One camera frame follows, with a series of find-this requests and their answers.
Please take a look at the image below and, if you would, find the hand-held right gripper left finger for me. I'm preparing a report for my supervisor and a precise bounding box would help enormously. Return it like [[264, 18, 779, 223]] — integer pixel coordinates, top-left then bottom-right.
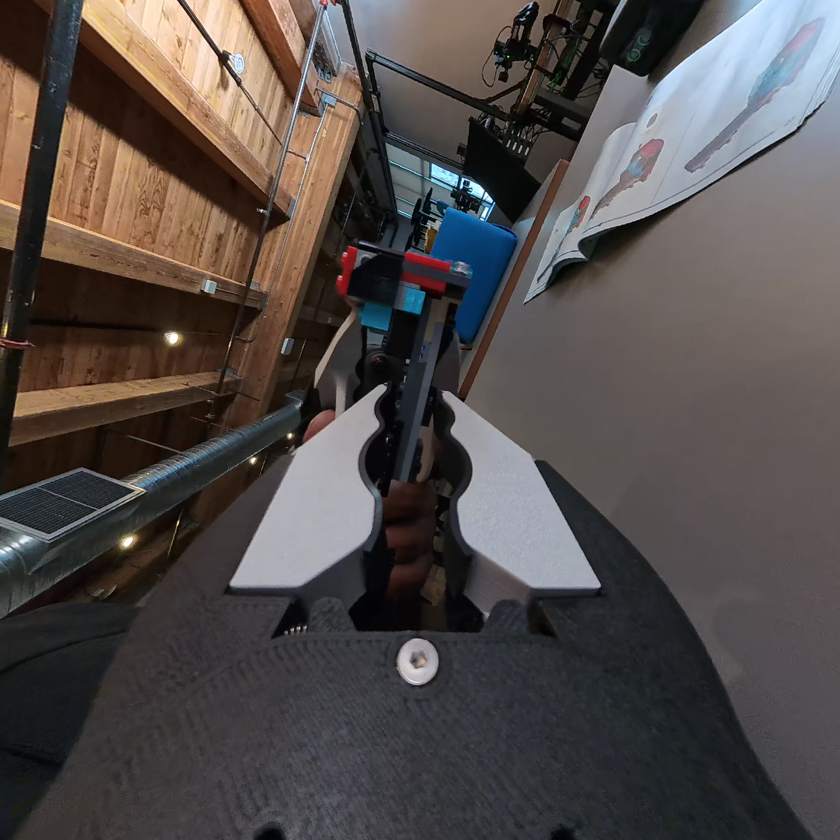
[[228, 384, 396, 627]]

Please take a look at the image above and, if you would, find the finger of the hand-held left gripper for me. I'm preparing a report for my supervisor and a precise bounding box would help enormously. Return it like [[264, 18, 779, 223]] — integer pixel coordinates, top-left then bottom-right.
[[432, 327, 465, 396], [314, 308, 366, 416]]

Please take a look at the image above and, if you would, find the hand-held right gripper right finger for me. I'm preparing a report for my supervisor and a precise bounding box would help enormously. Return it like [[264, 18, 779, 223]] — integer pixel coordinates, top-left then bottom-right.
[[436, 388, 602, 623]]

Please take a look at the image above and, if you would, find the long black toy brick assembly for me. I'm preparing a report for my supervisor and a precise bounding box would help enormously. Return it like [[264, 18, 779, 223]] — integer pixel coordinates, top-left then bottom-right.
[[357, 249, 475, 497]]

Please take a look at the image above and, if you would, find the instruction booklet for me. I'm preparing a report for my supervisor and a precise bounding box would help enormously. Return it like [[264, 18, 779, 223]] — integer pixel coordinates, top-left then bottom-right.
[[524, 0, 840, 304]]

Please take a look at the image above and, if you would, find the grey desk wooden edge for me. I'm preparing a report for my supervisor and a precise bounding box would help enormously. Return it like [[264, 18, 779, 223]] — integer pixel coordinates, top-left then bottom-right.
[[459, 157, 571, 399]]

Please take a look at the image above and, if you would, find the person's left hand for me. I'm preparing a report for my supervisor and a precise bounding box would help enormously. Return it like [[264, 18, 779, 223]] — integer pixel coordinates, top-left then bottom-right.
[[302, 408, 441, 602]]

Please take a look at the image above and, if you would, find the blue fabric box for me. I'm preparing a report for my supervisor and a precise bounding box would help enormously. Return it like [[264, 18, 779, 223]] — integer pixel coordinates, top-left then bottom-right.
[[430, 206, 519, 350]]

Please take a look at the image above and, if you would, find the black panel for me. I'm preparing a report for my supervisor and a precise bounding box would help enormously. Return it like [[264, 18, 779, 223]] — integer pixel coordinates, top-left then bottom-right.
[[465, 123, 543, 225]]

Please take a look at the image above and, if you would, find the ceiling vent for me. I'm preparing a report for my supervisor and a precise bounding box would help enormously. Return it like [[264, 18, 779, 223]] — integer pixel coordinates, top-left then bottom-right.
[[0, 467, 147, 543]]

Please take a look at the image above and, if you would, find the person's black jacket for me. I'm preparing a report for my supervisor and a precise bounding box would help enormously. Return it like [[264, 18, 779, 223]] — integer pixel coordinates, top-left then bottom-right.
[[0, 602, 137, 840]]

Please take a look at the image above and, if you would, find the black equipment cart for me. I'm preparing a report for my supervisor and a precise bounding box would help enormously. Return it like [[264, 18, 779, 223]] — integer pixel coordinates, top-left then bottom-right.
[[518, 0, 626, 143]]

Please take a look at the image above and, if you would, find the silver air duct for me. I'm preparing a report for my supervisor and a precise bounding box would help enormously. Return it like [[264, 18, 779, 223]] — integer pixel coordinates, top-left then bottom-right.
[[0, 389, 307, 619]]

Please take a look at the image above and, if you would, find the black tube frame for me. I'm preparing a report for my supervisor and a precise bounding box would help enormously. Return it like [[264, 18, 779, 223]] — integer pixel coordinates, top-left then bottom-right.
[[364, 49, 514, 152]]

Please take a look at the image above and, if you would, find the black cabled device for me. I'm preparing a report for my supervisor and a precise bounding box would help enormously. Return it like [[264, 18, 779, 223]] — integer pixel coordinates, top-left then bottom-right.
[[600, 0, 691, 75]]

